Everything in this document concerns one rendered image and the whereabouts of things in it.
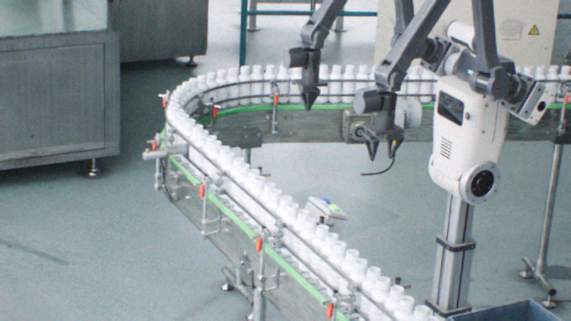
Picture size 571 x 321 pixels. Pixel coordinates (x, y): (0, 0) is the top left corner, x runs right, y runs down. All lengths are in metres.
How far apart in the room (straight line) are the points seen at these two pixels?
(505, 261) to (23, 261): 2.48
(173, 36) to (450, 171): 5.19
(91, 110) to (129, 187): 0.50
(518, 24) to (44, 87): 3.17
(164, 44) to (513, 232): 3.48
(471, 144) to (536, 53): 4.10
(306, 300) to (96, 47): 3.29
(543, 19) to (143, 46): 3.01
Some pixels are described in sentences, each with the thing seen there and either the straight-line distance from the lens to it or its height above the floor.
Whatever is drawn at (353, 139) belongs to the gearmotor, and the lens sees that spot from 4.90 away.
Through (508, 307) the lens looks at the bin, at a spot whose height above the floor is 0.94.
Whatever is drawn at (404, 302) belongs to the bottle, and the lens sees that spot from 2.97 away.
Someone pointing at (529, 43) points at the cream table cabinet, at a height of 0.66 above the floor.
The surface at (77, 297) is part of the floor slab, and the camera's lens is 5.36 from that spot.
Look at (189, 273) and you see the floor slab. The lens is 5.57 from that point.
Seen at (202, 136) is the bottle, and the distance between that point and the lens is 4.06.
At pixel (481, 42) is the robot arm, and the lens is 3.37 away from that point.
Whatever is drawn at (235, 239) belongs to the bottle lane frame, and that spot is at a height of 0.92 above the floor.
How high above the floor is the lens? 2.56
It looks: 21 degrees down
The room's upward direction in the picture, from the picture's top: 3 degrees clockwise
